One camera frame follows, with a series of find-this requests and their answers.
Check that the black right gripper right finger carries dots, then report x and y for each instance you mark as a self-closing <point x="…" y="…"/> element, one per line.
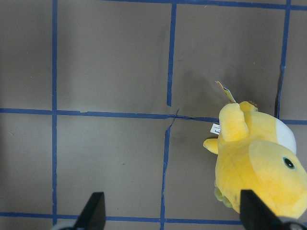
<point x="255" y="215"/>

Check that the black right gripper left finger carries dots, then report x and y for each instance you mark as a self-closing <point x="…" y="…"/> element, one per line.
<point x="92" y="217"/>

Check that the yellow plush toy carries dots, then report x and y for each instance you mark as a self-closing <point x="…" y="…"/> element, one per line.
<point x="256" y="151"/>

